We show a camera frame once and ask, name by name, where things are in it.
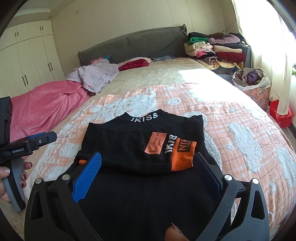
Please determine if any floral storage box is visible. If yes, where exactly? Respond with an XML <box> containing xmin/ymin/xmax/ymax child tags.
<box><xmin>243</xmin><ymin>85</ymin><xmax>270</xmax><ymax>107</ymax></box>

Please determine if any grey bedside cabinet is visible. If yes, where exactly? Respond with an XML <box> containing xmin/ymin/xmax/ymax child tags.
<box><xmin>240</xmin><ymin>45</ymin><xmax>252</xmax><ymax>70</ymax></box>

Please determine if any orange checked blanket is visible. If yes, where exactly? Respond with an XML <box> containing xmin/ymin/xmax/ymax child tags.
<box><xmin>24</xmin><ymin>83</ymin><xmax>296</xmax><ymax>232</ymax></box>

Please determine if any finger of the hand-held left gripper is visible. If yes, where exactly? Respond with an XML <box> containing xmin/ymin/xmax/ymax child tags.
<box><xmin>33</xmin><ymin>131</ymin><xmax>57</xmax><ymax>151</ymax></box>
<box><xmin>28</xmin><ymin>132</ymin><xmax>48</xmax><ymax>141</ymax></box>

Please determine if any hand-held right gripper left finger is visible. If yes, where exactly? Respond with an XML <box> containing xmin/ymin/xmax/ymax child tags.
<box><xmin>24</xmin><ymin>152</ymin><xmax>102</xmax><ymax>241</ymax></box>

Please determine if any person's left hand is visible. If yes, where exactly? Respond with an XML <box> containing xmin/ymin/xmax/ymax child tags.
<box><xmin>0</xmin><ymin>162</ymin><xmax>33</xmax><ymax>203</ymax></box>

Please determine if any lilac garment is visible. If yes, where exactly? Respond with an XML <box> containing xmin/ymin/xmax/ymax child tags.
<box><xmin>66</xmin><ymin>59</ymin><xmax>121</xmax><ymax>94</ymax></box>

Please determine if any red pillow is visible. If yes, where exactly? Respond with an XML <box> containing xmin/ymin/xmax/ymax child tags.
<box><xmin>118</xmin><ymin>57</ymin><xmax>152</xmax><ymax>71</ymax></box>

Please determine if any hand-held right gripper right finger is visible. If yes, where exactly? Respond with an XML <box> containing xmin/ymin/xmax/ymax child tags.
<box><xmin>193</xmin><ymin>152</ymin><xmax>271</xmax><ymax>241</ymax></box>

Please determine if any thin wall cable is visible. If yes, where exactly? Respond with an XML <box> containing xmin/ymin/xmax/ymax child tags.
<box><xmin>222</xmin><ymin>19</ymin><xmax>237</xmax><ymax>34</ymax></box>

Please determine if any grey quilted headboard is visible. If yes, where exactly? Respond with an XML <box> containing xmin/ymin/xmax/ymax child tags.
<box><xmin>77</xmin><ymin>24</ymin><xmax>188</xmax><ymax>66</ymax></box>

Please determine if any black sweater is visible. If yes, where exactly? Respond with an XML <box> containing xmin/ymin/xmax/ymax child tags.
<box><xmin>69</xmin><ymin>110</ymin><xmax>232</xmax><ymax>241</ymax></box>

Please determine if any cream wardrobe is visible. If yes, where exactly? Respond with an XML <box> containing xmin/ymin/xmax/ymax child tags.
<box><xmin>0</xmin><ymin>20</ymin><xmax>66</xmax><ymax>98</ymax></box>

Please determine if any cream curtain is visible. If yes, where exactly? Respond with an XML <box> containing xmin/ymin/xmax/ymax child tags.
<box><xmin>231</xmin><ymin>0</ymin><xmax>296</xmax><ymax>114</ymax></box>

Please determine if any pink blanket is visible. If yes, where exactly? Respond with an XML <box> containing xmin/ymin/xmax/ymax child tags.
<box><xmin>9</xmin><ymin>80</ymin><xmax>90</xmax><ymax>139</ymax></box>

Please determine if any white bag of clothes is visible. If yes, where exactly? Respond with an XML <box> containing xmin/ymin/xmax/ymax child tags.
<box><xmin>232</xmin><ymin>68</ymin><xmax>271</xmax><ymax>91</ymax></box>

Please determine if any beige bed sheet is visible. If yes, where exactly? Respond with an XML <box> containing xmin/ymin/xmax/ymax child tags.
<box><xmin>88</xmin><ymin>57</ymin><xmax>234</xmax><ymax>103</ymax></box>

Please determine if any person's right hand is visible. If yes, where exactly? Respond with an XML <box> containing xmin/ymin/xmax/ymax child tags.
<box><xmin>165</xmin><ymin>222</ymin><xmax>192</xmax><ymax>241</ymax></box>

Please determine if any red bag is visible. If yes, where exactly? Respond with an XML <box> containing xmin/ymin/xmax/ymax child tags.
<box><xmin>268</xmin><ymin>100</ymin><xmax>294</xmax><ymax>128</ymax></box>

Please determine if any stack of folded clothes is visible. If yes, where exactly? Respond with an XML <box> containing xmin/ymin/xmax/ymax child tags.
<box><xmin>184</xmin><ymin>32</ymin><xmax>247</xmax><ymax>75</ymax></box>

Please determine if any dark floral cloth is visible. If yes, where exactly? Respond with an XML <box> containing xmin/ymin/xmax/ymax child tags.
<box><xmin>151</xmin><ymin>55</ymin><xmax>176</xmax><ymax>62</ymax></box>

